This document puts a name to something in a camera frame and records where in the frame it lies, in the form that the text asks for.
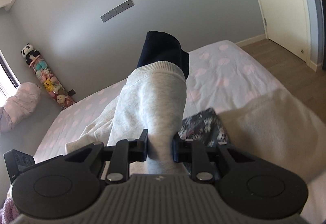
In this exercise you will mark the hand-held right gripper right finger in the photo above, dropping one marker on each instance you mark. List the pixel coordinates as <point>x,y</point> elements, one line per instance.
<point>176,150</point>

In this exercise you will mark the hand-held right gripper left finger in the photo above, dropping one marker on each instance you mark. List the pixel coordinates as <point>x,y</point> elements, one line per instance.
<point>144,147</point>

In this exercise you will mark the light grey printed sweatshirt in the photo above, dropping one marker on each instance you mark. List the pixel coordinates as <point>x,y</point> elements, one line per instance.
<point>150,101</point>

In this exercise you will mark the folded floral garment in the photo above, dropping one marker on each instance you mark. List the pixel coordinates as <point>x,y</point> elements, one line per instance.
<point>201,124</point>

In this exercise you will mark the person's pink fleece garment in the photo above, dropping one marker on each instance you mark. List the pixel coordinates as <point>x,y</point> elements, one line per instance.
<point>6,213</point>

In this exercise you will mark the pink polka-dot duvet bundle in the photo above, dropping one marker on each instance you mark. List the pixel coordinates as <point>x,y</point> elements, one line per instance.
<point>21,104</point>

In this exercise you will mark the clear tube of plush toys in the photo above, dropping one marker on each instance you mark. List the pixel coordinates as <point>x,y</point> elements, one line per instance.
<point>49,85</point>

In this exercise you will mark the window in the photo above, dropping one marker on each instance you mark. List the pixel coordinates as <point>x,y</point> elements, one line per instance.
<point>5,78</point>

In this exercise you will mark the folded beige garment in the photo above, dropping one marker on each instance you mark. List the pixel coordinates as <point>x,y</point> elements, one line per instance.
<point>267,132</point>

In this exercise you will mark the polka-dot bed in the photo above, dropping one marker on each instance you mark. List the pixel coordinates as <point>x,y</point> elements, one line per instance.
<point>229,71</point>

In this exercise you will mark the panda plush toy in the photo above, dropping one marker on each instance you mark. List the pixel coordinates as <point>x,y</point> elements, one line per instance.
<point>28,50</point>

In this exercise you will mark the white door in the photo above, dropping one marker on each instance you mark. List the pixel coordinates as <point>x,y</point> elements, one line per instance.
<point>282,10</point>

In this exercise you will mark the dark wall socket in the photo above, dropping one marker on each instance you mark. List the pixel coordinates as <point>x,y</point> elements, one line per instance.
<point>72,92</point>

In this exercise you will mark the grey wall socket strip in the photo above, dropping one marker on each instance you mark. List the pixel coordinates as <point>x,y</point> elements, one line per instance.
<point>117,10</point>

